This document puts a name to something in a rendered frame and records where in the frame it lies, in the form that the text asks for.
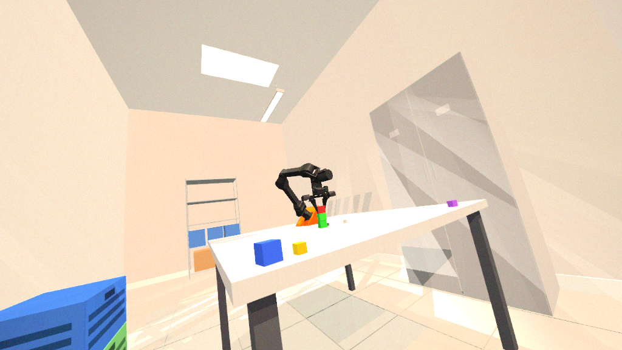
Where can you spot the small yellow block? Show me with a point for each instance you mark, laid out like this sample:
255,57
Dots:
299,248

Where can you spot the blue block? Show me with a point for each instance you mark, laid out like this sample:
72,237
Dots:
268,252

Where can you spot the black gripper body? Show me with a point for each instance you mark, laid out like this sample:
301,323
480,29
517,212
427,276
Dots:
312,197

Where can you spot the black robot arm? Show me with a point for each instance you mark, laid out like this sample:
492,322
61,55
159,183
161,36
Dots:
305,170

